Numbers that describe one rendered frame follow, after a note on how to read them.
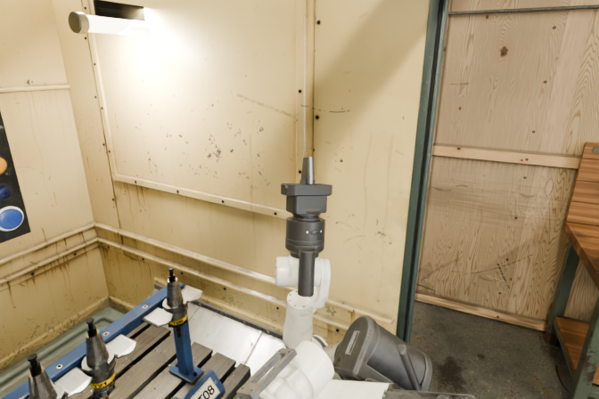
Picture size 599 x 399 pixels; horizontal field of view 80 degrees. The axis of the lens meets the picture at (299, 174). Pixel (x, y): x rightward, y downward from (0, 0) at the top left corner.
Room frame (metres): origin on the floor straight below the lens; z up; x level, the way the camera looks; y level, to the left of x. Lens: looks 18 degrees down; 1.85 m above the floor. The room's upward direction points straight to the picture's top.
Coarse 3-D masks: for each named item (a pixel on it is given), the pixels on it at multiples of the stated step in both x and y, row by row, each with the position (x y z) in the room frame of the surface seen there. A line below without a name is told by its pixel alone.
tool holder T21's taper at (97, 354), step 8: (88, 336) 0.61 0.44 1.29; (96, 336) 0.61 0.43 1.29; (88, 344) 0.60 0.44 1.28; (96, 344) 0.61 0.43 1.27; (104, 344) 0.63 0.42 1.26; (88, 352) 0.60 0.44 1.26; (96, 352) 0.60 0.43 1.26; (104, 352) 0.62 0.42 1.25; (88, 360) 0.60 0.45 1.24; (96, 360) 0.60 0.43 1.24; (104, 360) 0.61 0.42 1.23
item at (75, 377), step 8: (72, 368) 0.60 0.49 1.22; (64, 376) 0.58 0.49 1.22; (72, 376) 0.58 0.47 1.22; (80, 376) 0.58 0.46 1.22; (88, 376) 0.58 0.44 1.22; (56, 384) 0.56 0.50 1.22; (64, 384) 0.56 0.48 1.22; (72, 384) 0.56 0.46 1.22; (80, 384) 0.56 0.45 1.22; (88, 384) 0.56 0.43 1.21; (64, 392) 0.54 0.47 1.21; (72, 392) 0.54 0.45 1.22; (80, 392) 0.55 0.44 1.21
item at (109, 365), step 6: (108, 348) 0.65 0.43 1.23; (114, 354) 0.63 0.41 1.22; (84, 360) 0.61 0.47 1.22; (108, 360) 0.61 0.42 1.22; (114, 360) 0.63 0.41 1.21; (84, 366) 0.60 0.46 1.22; (102, 366) 0.60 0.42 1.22; (108, 366) 0.61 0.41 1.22; (114, 366) 0.62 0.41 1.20; (90, 372) 0.59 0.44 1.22; (96, 372) 0.59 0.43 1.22; (102, 372) 0.60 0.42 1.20; (96, 378) 0.59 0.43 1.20
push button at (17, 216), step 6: (6, 210) 0.47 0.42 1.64; (12, 210) 0.47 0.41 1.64; (18, 210) 0.48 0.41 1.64; (0, 216) 0.46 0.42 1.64; (6, 216) 0.46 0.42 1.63; (12, 216) 0.47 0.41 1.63; (18, 216) 0.48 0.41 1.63; (0, 222) 0.46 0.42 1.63; (6, 222) 0.46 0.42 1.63; (12, 222) 0.47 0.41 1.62; (18, 222) 0.48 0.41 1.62; (6, 228) 0.46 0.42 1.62; (12, 228) 0.47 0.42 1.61
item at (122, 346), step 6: (120, 336) 0.70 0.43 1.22; (126, 336) 0.70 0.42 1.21; (108, 342) 0.68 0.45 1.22; (114, 342) 0.68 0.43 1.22; (120, 342) 0.68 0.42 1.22; (126, 342) 0.68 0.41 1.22; (132, 342) 0.68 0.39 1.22; (114, 348) 0.66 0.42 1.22; (120, 348) 0.66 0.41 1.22; (126, 348) 0.66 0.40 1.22; (132, 348) 0.66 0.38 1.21; (120, 354) 0.64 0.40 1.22; (126, 354) 0.64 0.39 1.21
